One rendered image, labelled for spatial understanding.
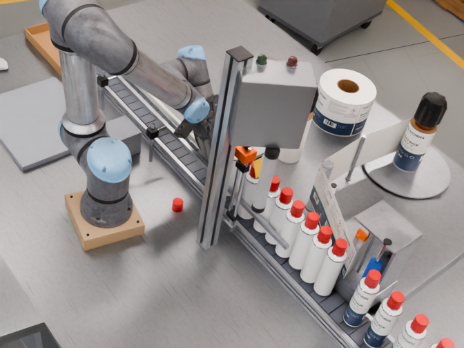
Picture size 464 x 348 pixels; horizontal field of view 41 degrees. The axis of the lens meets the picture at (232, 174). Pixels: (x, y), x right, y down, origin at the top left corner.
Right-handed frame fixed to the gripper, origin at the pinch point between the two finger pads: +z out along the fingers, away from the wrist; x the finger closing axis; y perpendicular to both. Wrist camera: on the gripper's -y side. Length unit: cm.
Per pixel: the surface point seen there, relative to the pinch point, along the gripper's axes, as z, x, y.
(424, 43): 37, 123, 273
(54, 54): -33, 78, -9
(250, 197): 6.7, -20.7, -1.9
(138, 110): -13.4, 34.2, -2.1
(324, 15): -4, 125, 182
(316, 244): 14.0, -46.1, -2.0
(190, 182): 6.2, 5.1, -5.1
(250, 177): 0.0, -22.6, -1.9
